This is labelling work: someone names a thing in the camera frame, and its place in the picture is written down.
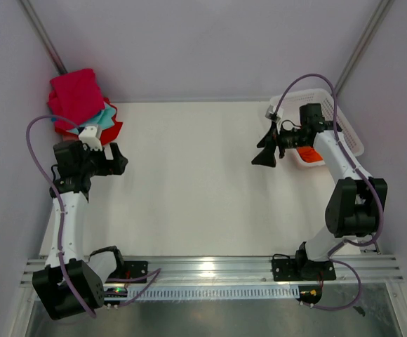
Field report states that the corner aluminium post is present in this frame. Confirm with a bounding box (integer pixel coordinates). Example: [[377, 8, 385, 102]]
[[17, 0, 67, 75], [335, 0, 395, 95]]

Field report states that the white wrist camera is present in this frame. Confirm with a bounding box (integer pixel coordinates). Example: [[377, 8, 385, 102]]
[[265, 105, 284, 124], [78, 124, 102, 151]]

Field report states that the right black controller board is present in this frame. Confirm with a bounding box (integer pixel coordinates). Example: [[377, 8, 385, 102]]
[[297, 286, 323, 305]]

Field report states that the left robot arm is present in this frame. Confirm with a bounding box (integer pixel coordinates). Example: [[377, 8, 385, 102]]
[[32, 140, 128, 320]]

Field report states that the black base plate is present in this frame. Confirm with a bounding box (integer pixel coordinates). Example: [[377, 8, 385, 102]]
[[120, 260, 148, 284], [271, 254, 337, 282]]

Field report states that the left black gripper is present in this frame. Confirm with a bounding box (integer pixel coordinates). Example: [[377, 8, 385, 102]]
[[76, 143, 128, 178]]

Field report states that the white plastic basket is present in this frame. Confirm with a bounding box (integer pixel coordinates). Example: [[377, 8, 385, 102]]
[[278, 88, 364, 157]]

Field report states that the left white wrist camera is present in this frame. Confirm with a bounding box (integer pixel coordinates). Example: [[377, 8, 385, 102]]
[[78, 124, 102, 151]]

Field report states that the aluminium rail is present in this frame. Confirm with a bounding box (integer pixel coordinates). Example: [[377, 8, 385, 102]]
[[360, 243, 381, 255], [20, 255, 404, 288]]

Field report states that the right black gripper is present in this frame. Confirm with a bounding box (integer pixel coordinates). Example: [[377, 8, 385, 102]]
[[252, 119, 310, 167]]

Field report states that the aluminium front rail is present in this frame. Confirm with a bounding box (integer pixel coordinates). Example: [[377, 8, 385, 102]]
[[20, 255, 404, 288]]

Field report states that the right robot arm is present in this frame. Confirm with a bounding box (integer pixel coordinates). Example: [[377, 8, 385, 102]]
[[251, 103, 387, 281]]

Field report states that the left black controller board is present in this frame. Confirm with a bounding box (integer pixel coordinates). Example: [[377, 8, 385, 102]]
[[104, 286, 128, 307]]

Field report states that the red folded t shirt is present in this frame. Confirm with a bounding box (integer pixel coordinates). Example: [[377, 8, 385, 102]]
[[54, 97, 123, 145]]

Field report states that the left corner aluminium post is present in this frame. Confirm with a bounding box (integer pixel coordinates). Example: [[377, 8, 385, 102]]
[[17, 0, 67, 75]]

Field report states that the right corner aluminium post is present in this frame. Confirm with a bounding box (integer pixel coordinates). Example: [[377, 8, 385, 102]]
[[335, 0, 395, 95]]

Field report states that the orange t shirt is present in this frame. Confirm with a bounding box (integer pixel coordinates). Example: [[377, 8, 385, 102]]
[[297, 147, 323, 163]]

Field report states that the teal folded t shirt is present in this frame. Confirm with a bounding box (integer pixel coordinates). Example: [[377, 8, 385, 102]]
[[51, 103, 116, 136]]

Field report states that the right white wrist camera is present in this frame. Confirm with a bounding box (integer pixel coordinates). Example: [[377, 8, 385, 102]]
[[265, 105, 284, 124]]

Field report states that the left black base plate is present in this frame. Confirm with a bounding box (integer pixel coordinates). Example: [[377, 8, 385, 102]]
[[120, 260, 148, 284]]

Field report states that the slotted grey cable duct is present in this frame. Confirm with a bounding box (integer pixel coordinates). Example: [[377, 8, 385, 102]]
[[138, 284, 300, 301]]

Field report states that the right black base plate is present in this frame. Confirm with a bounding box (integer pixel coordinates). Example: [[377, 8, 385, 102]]
[[271, 254, 337, 282]]

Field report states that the magenta t shirt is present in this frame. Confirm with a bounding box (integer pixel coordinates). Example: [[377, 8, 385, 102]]
[[47, 68, 105, 125]]

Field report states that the right side aluminium rail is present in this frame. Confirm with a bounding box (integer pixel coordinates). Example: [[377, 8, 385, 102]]
[[360, 243, 381, 255]]

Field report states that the black controller board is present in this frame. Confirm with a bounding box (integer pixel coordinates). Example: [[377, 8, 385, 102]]
[[104, 286, 128, 307], [297, 286, 323, 305]]

